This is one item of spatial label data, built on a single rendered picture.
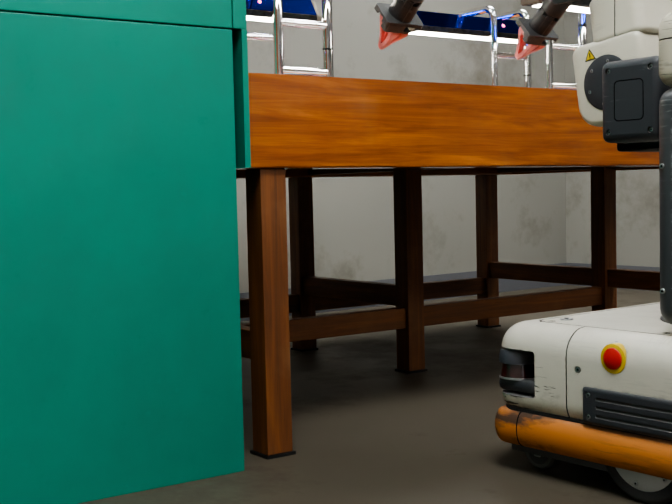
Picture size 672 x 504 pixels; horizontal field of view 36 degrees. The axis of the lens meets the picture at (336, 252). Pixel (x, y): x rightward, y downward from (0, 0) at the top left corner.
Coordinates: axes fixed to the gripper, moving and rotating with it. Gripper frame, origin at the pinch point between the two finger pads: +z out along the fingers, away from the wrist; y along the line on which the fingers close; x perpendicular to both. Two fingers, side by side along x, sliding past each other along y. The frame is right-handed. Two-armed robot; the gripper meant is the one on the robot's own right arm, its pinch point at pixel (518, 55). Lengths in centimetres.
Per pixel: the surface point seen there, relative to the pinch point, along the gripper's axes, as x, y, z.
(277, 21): -30, 49, 21
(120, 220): 39, 115, 12
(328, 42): -26.7, 33.5, 23.2
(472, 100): 18.4, 27.9, -1.5
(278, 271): 45, 80, 22
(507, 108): 19.6, 17.0, -0.6
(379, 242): -80, -103, 184
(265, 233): 39, 83, 17
